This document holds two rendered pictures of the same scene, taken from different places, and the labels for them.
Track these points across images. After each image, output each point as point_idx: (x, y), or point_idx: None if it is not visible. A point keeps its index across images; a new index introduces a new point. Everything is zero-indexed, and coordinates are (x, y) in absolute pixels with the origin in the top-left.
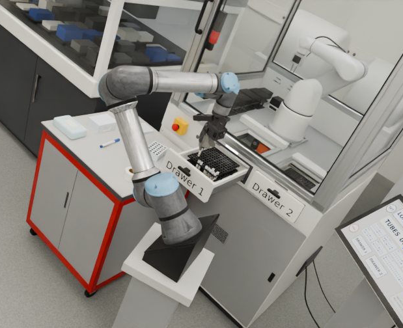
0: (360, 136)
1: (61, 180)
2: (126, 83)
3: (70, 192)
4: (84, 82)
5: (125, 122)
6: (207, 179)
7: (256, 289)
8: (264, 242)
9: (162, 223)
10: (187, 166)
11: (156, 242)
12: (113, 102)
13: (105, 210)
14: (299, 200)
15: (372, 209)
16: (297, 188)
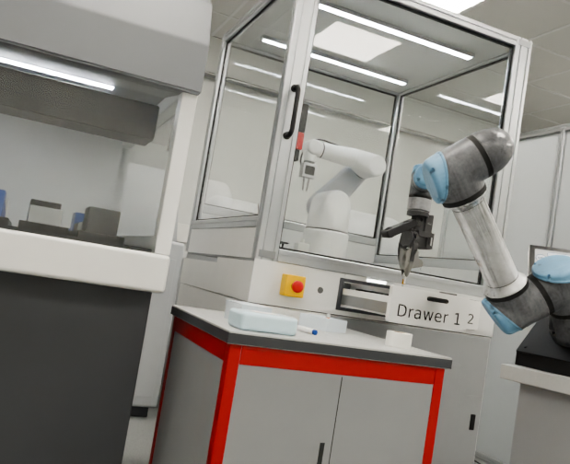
0: (501, 198)
1: (299, 429)
2: (512, 145)
3: (329, 437)
4: (143, 267)
5: (490, 212)
6: (460, 296)
7: (460, 455)
8: (451, 381)
9: None
10: (429, 295)
11: None
12: (482, 185)
13: (416, 411)
14: (471, 298)
15: (530, 267)
16: (466, 285)
